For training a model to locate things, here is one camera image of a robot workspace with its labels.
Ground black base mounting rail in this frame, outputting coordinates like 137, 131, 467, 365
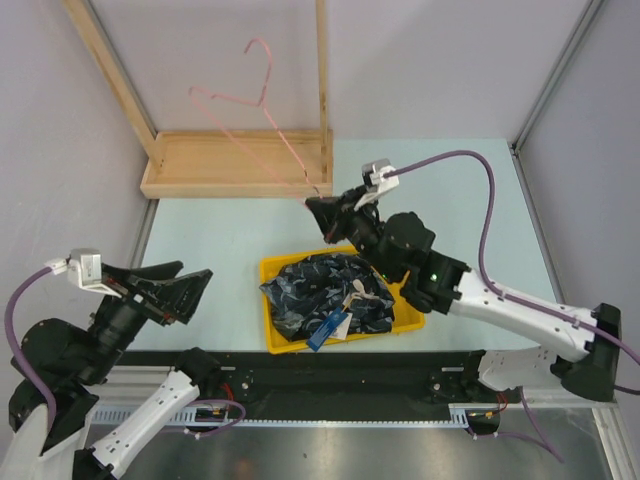
119, 349, 551, 421

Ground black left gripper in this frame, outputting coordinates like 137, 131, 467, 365
80, 258, 214, 381

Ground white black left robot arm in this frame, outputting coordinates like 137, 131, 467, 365
1, 251, 221, 479

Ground pink wire hanger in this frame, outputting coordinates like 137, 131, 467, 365
188, 37, 324, 198

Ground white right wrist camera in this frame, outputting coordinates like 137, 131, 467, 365
354, 159, 399, 211

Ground white blue paper tags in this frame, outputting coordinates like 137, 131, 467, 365
306, 307, 348, 352

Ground beige drawstring cord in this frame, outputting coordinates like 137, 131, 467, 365
347, 278, 384, 304

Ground wooden hanging rack frame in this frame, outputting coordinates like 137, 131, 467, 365
64, 1, 333, 200

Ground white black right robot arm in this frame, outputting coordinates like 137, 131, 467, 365
305, 189, 621, 402

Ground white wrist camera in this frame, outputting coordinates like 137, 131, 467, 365
354, 159, 399, 211
44, 248, 121, 298

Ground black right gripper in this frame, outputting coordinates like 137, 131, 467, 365
306, 185, 398, 282

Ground yellow plastic tag loop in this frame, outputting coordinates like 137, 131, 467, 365
342, 292, 361, 312

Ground aluminium frame profile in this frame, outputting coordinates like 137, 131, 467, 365
524, 388, 639, 479

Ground dark patterned shorts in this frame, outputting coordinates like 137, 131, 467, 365
260, 253, 395, 342

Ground grey slotted cable duct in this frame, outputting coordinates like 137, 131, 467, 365
91, 404, 500, 429

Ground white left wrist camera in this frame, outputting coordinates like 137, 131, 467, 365
44, 248, 121, 298

